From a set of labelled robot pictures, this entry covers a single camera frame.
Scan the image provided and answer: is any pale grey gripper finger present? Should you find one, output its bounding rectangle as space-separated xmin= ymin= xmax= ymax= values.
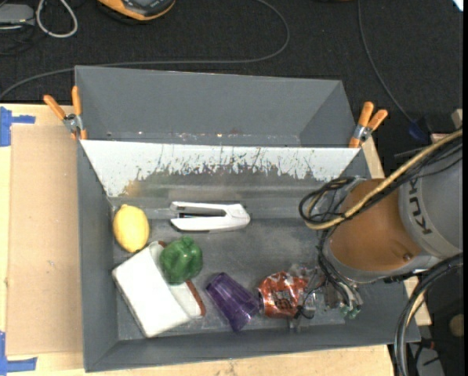
xmin=300 ymin=287 xmax=319 ymax=309
xmin=288 ymin=310 xmax=312 ymax=333

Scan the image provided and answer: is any crushed orange and white can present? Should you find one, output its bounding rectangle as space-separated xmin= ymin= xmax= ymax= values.
xmin=256 ymin=270 xmax=310 ymax=320

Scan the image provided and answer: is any purple plastic cup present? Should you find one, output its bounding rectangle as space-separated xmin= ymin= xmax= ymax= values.
xmin=205 ymin=272 xmax=261 ymax=333

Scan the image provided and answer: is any white stapler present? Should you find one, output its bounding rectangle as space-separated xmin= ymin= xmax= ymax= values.
xmin=169 ymin=201 xmax=252 ymax=233

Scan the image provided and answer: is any green toy bell pepper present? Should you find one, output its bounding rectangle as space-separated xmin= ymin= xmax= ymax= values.
xmin=158 ymin=235 xmax=204 ymax=286

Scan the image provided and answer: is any white flat box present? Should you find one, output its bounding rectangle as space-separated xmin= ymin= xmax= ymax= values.
xmin=111 ymin=241 xmax=191 ymax=339

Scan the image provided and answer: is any yellow lemon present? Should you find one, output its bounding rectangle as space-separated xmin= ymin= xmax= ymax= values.
xmin=112 ymin=204 xmax=151 ymax=254

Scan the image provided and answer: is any grey metal bin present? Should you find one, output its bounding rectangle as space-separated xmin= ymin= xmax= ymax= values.
xmin=73 ymin=65 xmax=422 ymax=372

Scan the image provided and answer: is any brown cardboard board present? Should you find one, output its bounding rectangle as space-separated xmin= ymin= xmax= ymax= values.
xmin=5 ymin=123 xmax=86 ymax=356

